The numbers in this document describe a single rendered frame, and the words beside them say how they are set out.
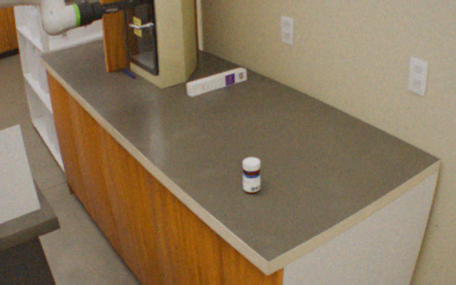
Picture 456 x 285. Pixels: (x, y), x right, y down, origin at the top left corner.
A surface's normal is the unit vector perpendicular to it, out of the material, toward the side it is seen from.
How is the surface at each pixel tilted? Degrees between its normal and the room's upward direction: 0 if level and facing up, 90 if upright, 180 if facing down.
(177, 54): 90
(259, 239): 0
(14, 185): 90
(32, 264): 90
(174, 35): 90
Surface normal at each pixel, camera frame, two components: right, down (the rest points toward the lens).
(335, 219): -0.04, -0.88
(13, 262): 0.60, 0.36
